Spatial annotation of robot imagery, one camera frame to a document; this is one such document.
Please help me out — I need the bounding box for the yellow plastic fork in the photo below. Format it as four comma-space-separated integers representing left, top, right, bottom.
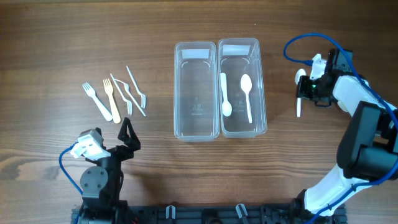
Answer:
103, 78, 121, 124

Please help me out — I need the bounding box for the clear plastic container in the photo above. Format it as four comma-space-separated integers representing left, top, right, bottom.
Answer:
174, 42, 220, 142
218, 38, 267, 138

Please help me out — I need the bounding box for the clear plastic container left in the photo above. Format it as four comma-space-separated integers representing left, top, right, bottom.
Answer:
174, 42, 220, 142

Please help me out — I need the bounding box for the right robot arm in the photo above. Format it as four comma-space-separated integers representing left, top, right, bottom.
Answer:
289, 49, 397, 223

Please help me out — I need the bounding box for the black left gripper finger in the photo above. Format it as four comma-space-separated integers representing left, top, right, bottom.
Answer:
95, 127, 105, 148
118, 117, 141, 151

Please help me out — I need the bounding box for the white plastic spoon large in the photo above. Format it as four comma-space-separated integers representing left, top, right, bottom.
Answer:
295, 68, 307, 118

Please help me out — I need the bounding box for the thin white fork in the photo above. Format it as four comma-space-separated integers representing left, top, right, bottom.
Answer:
110, 73, 132, 115
126, 66, 147, 109
116, 79, 147, 117

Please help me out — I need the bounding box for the short white plastic spoon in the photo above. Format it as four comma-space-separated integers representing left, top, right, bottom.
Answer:
220, 73, 232, 117

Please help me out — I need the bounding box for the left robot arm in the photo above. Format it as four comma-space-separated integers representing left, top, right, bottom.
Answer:
71, 118, 141, 223

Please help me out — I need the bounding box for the clear plastic container right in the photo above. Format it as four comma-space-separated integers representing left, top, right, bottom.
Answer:
218, 38, 267, 138

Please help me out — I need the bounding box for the white plastic fork wide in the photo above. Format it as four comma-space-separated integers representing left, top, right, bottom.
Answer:
82, 82, 113, 121

